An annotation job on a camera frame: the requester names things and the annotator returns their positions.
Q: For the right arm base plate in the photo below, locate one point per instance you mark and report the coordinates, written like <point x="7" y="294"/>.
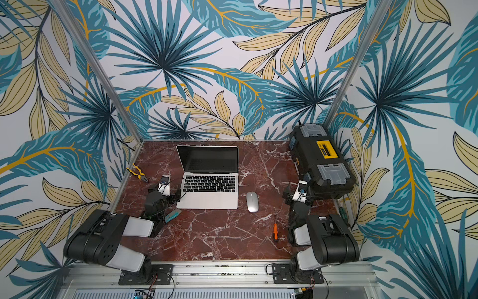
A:
<point x="287" y="274"/>

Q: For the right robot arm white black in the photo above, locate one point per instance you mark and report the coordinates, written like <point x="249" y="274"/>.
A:
<point x="326" y="240"/>

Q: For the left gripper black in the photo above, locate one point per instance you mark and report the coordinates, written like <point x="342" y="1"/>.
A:
<point x="174" y="197"/>

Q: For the orange handle screwdriver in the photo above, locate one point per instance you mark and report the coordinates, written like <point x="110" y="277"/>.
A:
<point x="275" y="235"/>

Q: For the aluminium front rail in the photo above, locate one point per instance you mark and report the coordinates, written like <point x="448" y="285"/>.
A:
<point x="237" y="279"/>

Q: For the teal utility knife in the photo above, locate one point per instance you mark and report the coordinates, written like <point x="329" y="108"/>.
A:
<point x="172" y="215"/>

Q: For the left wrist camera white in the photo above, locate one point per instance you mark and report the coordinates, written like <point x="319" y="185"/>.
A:
<point x="164" y="185"/>

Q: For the white wireless mouse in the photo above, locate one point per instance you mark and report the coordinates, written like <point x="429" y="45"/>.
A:
<point x="252" y="202"/>

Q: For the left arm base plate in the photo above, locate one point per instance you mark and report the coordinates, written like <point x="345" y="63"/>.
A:
<point x="156" y="274"/>

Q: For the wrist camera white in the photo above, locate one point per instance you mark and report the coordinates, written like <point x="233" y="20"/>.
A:
<point x="164" y="185"/>
<point x="300" y="194"/>

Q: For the yellow handle pliers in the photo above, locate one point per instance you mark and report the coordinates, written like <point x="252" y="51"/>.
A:
<point x="137" y="172"/>

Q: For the silver laptop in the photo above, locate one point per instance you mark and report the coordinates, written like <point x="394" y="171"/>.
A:
<point x="211" y="177"/>

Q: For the black toolbox yellow label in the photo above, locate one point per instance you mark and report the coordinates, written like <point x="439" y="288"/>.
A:
<point x="319" y="163"/>

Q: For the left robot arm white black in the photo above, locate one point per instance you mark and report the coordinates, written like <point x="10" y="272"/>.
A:
<point x="98" y="240"/>

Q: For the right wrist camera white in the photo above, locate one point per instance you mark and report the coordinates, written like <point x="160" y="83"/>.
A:
<point x="300" y="194"/>

